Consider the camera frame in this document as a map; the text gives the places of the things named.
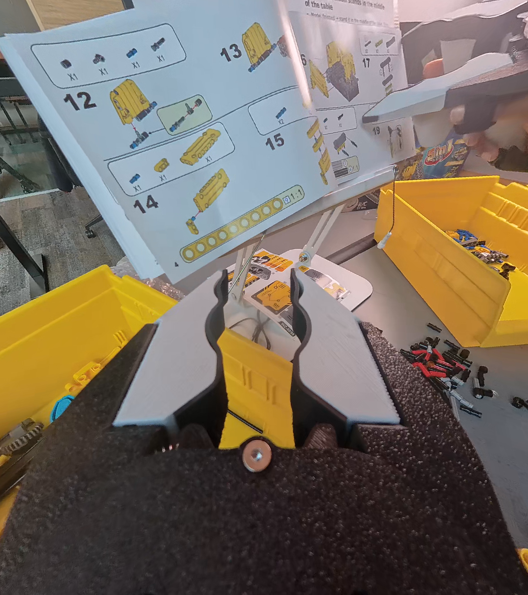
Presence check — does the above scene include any small bubble wrap piece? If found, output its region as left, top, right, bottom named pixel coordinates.
left=110, top=257, right=185, bottom=302

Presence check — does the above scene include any small toy box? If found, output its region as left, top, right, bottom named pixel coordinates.
left=348, top=188, right=382, bottom=215

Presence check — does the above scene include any yellow plastic bin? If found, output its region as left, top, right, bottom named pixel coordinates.
left=0, top=265, right=295, bottom=595

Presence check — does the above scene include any yellow divided parts bin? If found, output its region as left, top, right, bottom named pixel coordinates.
left=374, top=176, right=528, bottom=348

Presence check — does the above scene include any lego instruction booklet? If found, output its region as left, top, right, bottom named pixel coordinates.
left=0, top=0, right=417, bottom=285

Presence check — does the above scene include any black office chair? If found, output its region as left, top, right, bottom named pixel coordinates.
left=36, top=98, right=102, bottom=240

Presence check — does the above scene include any pile of small lego pieces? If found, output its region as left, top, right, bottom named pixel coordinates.
left=401, top=322, right=498, bottom=419

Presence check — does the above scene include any heap of grey blue lego parts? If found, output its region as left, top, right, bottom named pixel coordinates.
left=445, top=227, right=517, bottom=280

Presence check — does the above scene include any lego sticker sheet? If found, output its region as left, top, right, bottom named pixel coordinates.
left=229, top=249, right=350, bottom=345

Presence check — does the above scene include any blue round lego piece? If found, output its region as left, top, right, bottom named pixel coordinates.
left=51, top=395, right=75, bottom=423

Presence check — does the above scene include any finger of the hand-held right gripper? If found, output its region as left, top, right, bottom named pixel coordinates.
left=361, top=52, right=516, bottom=125
left=400, top=0, right=528, bottom=87

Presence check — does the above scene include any robot kit box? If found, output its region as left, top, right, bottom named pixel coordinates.
left=412, top=137, right=471, bottom=179

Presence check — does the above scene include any laminated instruction sheet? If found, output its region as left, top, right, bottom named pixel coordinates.
left=287, top=0, right=399, bottom=29

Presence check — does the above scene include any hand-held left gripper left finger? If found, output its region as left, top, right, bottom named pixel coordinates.
left=113, top=269, right=229, bottom=427

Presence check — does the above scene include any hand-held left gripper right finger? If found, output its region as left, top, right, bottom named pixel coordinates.
left=289, top=268, right=408, bottom=427

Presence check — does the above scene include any grey lego gear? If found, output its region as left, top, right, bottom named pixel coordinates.
left=0, top=418, right=45, bottom=457

